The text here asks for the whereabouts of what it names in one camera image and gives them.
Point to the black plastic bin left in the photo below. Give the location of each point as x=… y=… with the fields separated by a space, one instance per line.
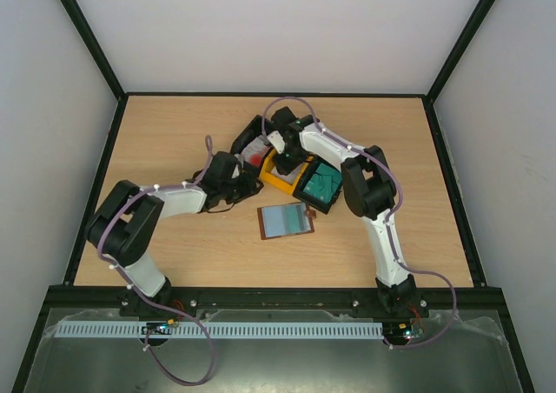
x=254 y=129

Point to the green card stack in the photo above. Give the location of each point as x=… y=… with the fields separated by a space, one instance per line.
x=323 y=184

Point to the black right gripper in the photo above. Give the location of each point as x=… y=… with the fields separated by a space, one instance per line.
x=286 y=163

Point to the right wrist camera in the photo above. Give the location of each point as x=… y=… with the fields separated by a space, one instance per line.
x=277 y=141

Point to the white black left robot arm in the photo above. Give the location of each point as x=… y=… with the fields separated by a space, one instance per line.
x=122 y=227

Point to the light blue cable duct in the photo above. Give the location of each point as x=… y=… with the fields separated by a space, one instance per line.
x=219 y=330

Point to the black plastic bin right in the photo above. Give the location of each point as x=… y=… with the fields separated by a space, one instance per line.
x=298 y=193

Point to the brown leather card holder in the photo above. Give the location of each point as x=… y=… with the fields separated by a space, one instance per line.
x=271 y=222

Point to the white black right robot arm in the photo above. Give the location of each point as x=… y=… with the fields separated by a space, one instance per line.
x=369 y=190

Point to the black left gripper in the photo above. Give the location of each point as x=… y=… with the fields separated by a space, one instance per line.
x=249 y=188

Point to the red white card stack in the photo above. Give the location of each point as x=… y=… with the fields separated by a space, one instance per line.
x=255 y=151

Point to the black plastic bin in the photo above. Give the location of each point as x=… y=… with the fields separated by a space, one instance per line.
x=298 y=193
x=254 y=129

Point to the yellow plastic bin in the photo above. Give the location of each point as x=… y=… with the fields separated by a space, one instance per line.
x=286 y=183

